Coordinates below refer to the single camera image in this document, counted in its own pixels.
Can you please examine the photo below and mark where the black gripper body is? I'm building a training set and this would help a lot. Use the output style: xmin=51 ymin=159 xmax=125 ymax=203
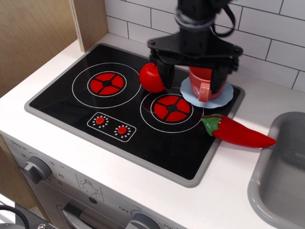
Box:
xmin=147 ymin=25 xmax=243 ymax=72

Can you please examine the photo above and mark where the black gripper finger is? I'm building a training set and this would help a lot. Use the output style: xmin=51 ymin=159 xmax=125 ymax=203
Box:
xmin=156 ymin=61 xmax=174 ymax=88
xmin=211 ymin=68 xmax=229 ymax=94

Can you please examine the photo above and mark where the pink toy cup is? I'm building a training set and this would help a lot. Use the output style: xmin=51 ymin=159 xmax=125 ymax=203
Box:
xmin=189 ymin=66 xmax=227 ymax=103

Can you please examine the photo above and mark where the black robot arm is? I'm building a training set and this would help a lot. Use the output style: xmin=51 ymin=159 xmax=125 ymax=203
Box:
xmin=147 ymin=0 xmax=243 ymax=94

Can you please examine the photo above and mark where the light blue toy plate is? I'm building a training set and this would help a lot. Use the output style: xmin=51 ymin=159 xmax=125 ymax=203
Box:
xmin=180 ymin=77 xmax=234 ymax=109

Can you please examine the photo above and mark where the red toy apple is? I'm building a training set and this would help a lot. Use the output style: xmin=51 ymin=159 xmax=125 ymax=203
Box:
xmin=139 ymin=62 xmax=165 ymax=93

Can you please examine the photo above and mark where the red toy chili pepper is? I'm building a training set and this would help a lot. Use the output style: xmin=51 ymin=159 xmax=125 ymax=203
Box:
xmin=201 ymin=114 xmax=276 ymax=148

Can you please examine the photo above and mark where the black toy stovetop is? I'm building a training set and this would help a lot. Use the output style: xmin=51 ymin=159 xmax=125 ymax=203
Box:
xmin=25 ymin=43 xmax=245 ymax=187

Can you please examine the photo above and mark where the grey toy sink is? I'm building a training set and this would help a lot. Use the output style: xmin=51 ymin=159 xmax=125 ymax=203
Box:
xmin=247 ymin=112 xmax=305 ymax=229

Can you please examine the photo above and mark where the wooden side panel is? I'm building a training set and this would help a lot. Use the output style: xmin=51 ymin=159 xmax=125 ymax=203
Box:
xmin=0 ymin=0 xmax=108 ymax=95

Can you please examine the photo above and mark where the white toy oven front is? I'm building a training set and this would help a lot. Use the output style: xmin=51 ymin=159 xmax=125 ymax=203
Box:
xmin=0 ymin=134 xmax=181 ymax=229

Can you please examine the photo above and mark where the grey temperature knob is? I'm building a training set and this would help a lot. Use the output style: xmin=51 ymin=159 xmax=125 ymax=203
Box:
xmin=126 ymin=213 xmax=160 ymax=229

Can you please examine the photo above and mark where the grey timer knob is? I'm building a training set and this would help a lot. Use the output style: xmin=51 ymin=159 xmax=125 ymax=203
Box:
xmin=24 ymin=156 xmax=52 ymax=184

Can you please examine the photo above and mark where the grey oven door handle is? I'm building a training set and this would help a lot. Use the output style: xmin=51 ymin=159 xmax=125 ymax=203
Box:
xmin=62 ymin=204 xmax=95 ymax=229

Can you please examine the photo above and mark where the black device with cable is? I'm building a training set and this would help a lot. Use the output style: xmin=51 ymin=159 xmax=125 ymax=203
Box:
xmin=0 ymin=204 xmax=56 ymax=229

